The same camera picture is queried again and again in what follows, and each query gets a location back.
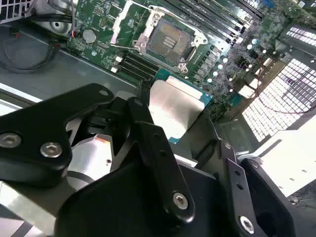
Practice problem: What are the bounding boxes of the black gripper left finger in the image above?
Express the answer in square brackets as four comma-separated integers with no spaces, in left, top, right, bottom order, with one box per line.
[0,83,196,227]

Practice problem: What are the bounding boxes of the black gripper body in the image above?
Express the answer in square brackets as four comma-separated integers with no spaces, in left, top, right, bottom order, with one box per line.
[55,103,233,237]

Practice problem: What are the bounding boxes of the silver CPU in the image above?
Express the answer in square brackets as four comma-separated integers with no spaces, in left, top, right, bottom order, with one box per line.
[149,68,213,144]

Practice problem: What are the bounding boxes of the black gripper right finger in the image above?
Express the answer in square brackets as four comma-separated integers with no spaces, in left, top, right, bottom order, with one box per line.
[170,112,302,237]

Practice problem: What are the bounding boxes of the metal socket cover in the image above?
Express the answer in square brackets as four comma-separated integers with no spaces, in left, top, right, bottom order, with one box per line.
[109,0,160,49]

